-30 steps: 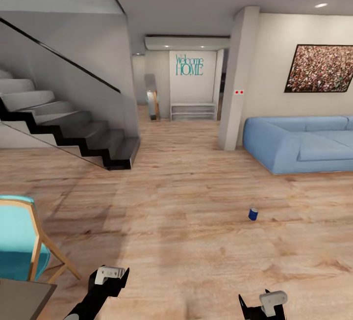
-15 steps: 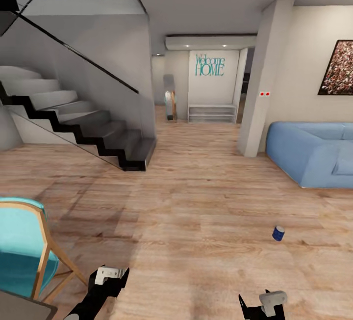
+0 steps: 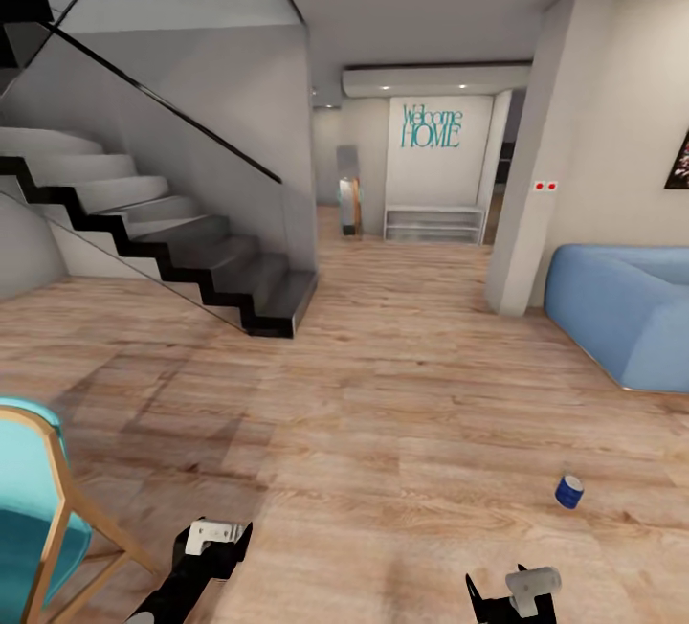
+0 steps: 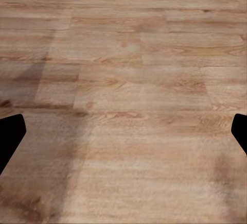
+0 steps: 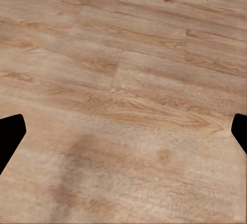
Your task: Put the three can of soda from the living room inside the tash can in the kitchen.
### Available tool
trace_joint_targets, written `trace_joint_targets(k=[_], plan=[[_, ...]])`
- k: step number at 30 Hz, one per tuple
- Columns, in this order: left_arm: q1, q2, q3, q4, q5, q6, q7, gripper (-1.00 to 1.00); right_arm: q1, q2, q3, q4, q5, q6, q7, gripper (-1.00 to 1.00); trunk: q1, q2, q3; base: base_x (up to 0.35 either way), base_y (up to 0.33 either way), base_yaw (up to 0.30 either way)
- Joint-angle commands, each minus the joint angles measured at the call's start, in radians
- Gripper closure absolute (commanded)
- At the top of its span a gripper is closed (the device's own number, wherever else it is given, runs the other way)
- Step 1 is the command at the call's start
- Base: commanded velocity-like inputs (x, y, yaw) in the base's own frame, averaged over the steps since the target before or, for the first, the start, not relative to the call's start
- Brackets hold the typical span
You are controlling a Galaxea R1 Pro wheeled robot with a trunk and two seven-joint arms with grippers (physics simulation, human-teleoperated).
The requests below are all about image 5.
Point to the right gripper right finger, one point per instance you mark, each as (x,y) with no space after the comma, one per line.
(239,130)

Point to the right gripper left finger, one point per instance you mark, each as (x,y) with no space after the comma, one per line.
(12,131)

